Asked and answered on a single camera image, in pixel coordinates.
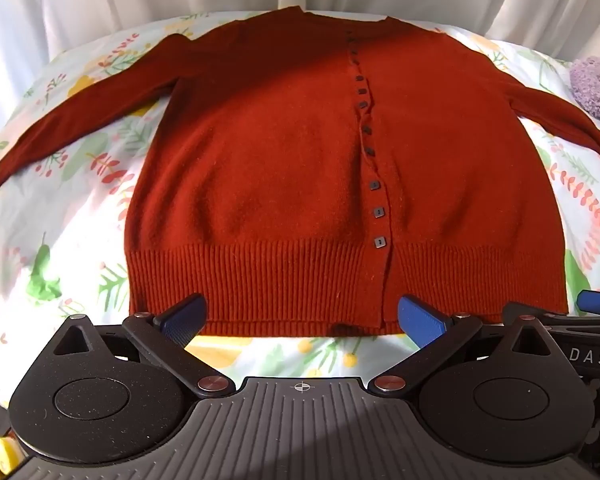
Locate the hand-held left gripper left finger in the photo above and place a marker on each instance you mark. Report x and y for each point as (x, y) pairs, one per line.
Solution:
(184, 319)

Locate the purple fluffy cloth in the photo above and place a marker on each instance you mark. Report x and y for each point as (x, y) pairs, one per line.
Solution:
(597, 87)

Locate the yellow round object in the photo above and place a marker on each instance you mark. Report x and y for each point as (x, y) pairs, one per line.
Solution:
(1, 452)

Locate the red knit cardigan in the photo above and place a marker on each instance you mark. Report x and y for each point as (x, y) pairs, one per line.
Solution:
(290, 185)

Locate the floral bed sheet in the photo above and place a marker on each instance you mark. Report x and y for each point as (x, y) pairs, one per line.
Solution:
(65, 240)

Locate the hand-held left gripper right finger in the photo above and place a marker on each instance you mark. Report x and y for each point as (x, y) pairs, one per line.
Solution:
(420, 317)

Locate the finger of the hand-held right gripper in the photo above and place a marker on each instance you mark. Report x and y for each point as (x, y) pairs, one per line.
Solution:
(597, 301)

